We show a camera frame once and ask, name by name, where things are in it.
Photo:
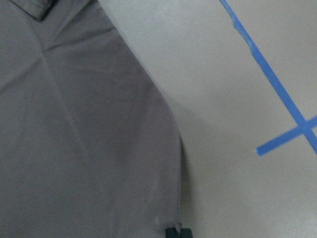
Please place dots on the dark brown t-shirt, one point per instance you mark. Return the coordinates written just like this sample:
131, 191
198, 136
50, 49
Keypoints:
89, 148

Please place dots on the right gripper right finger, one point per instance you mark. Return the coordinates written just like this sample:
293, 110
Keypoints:
186, 233

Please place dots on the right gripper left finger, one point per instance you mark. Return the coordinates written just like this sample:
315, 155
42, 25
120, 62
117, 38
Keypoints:
171, 232

